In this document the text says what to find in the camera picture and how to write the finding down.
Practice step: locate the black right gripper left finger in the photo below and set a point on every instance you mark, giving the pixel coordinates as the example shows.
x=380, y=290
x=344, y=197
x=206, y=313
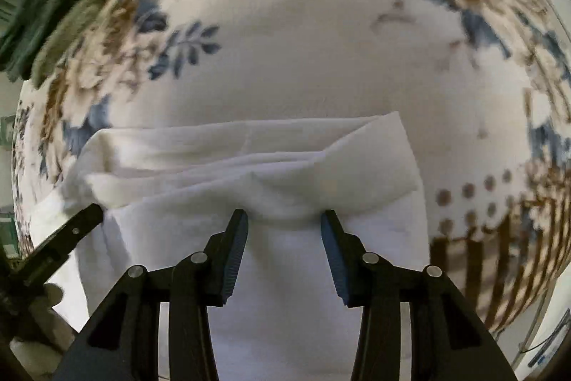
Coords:
x=120, y=341

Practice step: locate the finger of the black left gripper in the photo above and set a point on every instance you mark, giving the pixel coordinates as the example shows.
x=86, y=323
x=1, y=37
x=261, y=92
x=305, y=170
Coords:
x=53, y=252

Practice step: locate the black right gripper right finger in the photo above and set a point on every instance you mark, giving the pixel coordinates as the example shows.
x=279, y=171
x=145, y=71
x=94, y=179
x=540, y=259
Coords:
x=415, y=325

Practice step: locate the white pants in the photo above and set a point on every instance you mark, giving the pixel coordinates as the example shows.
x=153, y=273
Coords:
x=166, y=191

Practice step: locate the white gloved left hand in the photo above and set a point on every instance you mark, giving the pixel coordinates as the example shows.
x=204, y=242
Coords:
x=41, y=354

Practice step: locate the brown checkered blanket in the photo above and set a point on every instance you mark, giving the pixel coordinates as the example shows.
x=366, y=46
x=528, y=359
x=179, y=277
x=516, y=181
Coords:
x=504, y=250

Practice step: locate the floral bed blanket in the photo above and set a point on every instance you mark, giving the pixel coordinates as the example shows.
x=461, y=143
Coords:
x=482, y=88

